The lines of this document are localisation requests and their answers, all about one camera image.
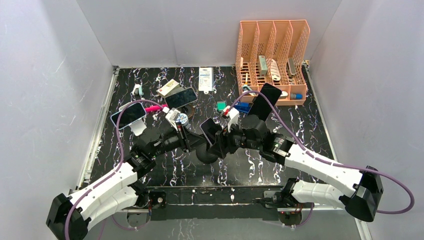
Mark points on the smartphone on back stand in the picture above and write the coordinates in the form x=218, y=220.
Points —
x=181, y=98

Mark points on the black smartphone on right stand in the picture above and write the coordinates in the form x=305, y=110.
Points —
x=260, y=106

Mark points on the grey item in organizer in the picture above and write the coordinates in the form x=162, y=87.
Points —
x=262, y=64

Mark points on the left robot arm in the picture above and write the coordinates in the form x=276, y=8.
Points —
x=71, y=216

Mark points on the white cardboard box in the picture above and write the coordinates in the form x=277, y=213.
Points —
x=168, y=87

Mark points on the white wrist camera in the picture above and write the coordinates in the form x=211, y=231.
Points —
x=232, y=116
x=171, y=115

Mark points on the orange file organizer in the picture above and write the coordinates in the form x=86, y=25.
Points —
x=278, y=40

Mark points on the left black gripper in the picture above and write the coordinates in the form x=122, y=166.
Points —
x=189, y=141

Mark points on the blue capped tube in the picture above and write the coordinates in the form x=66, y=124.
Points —
x=296, y=96

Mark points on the light blue smartphone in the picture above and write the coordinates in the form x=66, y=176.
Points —
x=133, y=113

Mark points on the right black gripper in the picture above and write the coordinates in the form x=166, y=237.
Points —
x=222, y=137

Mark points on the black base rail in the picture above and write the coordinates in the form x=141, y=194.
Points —
x=222, y=203

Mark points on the dark item in organizer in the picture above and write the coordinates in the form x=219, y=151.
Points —
x=291, y=67

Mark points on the purple smartphone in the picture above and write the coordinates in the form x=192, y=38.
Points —
x=211, y=131

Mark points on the pink marker pen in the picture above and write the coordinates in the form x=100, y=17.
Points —
x=156, y=108

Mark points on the white phone stand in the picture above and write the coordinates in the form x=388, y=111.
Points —
x=137, y=127

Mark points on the white teal clip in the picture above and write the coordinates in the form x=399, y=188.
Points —
x=137, y=92

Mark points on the black phone stand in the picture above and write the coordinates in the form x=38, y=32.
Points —
x=205, y=157

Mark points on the white item in organizer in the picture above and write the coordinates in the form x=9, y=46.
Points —
x=275, y=72

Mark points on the blue stapler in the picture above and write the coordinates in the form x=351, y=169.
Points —
x=243, y=107

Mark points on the white blister pack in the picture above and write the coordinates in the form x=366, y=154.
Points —
x=205, y=80

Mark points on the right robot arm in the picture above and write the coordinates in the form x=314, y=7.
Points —
x=358, y=191

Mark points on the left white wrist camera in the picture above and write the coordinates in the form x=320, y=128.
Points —
x=171, y=115

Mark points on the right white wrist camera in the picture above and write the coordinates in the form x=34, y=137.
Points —
x=232, y=116

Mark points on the green small box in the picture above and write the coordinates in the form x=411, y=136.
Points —
x=221, y=105

